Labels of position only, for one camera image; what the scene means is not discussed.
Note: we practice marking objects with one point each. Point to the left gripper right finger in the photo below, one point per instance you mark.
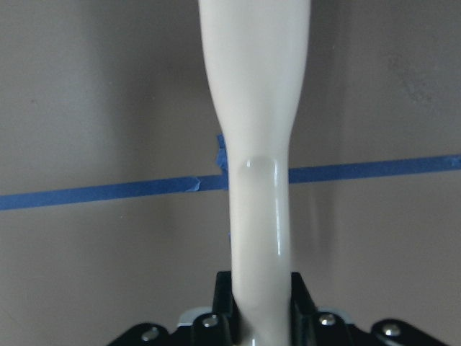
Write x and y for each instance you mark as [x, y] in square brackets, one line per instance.
[312, 326]

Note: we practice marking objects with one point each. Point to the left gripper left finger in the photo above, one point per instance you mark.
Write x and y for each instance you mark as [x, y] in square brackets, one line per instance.
[219, 327]

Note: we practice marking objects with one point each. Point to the white hand brush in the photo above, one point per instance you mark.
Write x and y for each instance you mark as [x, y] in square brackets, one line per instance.
[255, 56]

